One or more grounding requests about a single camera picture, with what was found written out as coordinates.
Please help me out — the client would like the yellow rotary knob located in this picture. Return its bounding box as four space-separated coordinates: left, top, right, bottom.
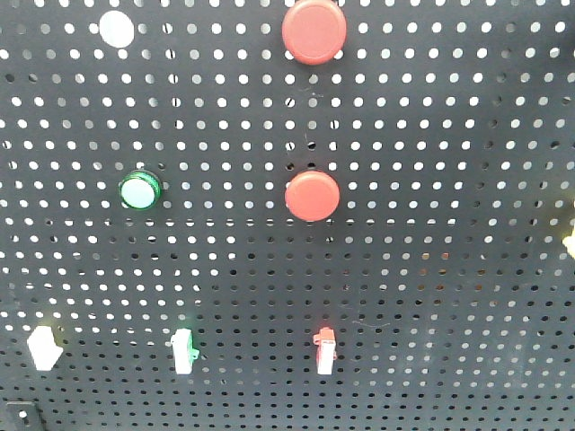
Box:
562 219 575 259

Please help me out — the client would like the lower red round button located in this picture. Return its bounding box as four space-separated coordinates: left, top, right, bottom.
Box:
285 171 341 222

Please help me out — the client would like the red round button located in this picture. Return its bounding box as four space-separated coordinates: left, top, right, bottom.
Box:
281 0 347 66
285 171 341 222

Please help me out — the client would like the black perforated pegboard panel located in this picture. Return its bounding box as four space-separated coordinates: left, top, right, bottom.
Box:
1 1 574 430

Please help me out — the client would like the green round indicator button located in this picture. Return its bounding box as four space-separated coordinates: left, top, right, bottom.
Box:
119 170 163 210

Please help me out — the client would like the upper red round button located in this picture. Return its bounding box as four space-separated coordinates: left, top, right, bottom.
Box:
281 0 347 66

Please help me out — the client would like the silver round button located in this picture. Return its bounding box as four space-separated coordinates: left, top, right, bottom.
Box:
99 10 135 48

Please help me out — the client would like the red toggle switch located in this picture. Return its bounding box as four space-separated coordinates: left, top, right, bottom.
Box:
313 327 337 375

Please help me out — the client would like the green toggle switch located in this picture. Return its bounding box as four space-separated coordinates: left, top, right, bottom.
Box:
170 329 199 375

